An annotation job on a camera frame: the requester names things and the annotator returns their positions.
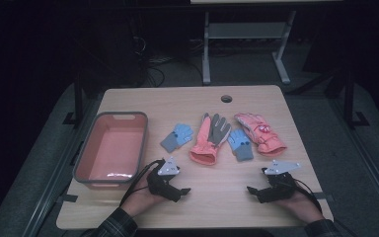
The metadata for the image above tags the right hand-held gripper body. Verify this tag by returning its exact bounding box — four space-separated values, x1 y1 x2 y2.
261 159 302 202

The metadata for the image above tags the bundle of floor cables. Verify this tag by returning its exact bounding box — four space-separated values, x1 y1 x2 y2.
131 35 205 89

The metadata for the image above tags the person's left hand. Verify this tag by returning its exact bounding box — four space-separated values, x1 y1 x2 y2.
120 166 166 218

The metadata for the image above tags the pink basket with grey rim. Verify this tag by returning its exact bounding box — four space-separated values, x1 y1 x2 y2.
73 111 149 191

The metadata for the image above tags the pink glove with red print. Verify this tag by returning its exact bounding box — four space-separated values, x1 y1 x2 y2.
233 112 288 157

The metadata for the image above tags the person's right hand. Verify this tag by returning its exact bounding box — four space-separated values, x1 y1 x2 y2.
273 188 326 225

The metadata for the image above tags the small blue knit glove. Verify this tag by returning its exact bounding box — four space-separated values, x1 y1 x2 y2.
160 122 194 154
226 128 255 163

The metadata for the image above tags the black tape strip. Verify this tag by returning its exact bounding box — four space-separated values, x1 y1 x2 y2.
56 194 79 203
315 192 336 202

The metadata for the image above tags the black stand post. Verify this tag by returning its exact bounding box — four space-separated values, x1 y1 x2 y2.
62 72 85 128
342 69 370 129

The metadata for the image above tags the grey metal stand frame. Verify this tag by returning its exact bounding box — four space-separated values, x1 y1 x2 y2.
201 10 297 86

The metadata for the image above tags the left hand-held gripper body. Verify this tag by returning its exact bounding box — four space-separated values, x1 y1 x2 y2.
146 157 181 196

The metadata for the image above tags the pink glove with grey palm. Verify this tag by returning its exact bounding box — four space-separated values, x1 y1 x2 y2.
189 113 232 166

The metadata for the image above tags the metal frame rail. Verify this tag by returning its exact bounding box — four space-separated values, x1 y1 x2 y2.
329 97 379 228
21 98 98 237

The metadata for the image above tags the right hand-held gripper black cable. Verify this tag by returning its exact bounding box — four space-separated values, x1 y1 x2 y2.
291 177 324 212

